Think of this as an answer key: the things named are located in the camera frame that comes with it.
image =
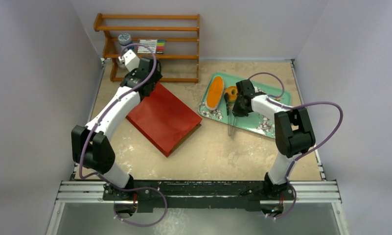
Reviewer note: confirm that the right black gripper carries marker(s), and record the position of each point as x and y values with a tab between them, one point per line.
235	105

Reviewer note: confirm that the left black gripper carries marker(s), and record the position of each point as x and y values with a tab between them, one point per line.
132	74

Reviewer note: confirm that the black metal tongs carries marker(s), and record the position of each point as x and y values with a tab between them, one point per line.
231	119

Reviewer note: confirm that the fake orange doughnut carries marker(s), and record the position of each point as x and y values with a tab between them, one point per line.
230	94

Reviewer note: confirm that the green floral tray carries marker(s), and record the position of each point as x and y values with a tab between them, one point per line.
256	123

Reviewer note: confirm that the fake bread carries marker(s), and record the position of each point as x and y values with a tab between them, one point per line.
215	92

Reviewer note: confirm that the red paper bag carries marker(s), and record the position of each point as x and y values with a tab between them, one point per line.
164	119

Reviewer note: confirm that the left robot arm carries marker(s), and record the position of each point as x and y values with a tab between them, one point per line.
91	147

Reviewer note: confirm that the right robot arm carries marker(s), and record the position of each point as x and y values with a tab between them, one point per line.
294	134

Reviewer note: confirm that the small clear jar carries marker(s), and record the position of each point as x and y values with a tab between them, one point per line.
120	63

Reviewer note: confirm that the pack of coloured markers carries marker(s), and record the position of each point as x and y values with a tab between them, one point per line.
157	46

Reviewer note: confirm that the blue lidded jar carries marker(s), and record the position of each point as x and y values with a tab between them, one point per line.
125	39

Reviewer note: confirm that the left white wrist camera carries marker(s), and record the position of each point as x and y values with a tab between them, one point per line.
130	59

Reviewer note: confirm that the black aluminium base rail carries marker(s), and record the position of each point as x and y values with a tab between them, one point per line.
198	194

